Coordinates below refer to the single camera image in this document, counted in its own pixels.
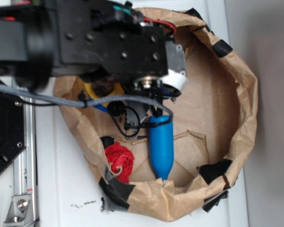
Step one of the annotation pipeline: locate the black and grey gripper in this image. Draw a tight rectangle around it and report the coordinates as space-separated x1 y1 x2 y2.
108 41 188 135

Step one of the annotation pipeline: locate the yellow cloth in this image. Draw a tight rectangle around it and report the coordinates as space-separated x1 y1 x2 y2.
78 82 126 116

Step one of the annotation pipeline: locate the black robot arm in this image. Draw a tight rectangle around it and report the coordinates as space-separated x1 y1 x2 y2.
0 0 187 132

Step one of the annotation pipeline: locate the red crumpled cloth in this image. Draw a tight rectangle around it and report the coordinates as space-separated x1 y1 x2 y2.
105 142 134 183

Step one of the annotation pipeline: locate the teal blue ball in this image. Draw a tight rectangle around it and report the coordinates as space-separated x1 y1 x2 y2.
161 84 181 97

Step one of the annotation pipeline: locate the brown rock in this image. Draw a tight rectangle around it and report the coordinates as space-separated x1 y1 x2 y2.
92 82 115 97

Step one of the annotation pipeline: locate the blue plastic bottle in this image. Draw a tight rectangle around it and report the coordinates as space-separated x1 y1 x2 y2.
149 122 174 181

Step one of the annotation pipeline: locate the brown paper bag tray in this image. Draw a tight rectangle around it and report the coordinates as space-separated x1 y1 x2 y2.
60 8 258 222

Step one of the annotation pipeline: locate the grey braided cable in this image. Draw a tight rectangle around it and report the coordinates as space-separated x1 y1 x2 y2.
0 81 174 140

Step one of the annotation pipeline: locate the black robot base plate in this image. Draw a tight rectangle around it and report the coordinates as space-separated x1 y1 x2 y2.
0 93 26 175

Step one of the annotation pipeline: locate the aluminium rail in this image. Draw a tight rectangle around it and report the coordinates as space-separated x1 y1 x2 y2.
13 96 39 227

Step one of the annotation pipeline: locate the metal corner bracket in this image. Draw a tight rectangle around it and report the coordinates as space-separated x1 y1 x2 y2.
3 194 34 227

